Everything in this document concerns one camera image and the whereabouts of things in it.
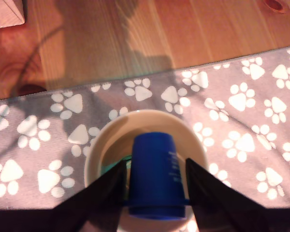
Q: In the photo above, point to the white mug with red flowers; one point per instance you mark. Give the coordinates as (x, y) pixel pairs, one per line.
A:
(116, 140)

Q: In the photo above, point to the grey paw-print cloth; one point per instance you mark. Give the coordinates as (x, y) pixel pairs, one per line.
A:
(244, 145)

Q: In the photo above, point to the blue coffee capsule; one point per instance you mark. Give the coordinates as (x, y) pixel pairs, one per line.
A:
(154, 174)

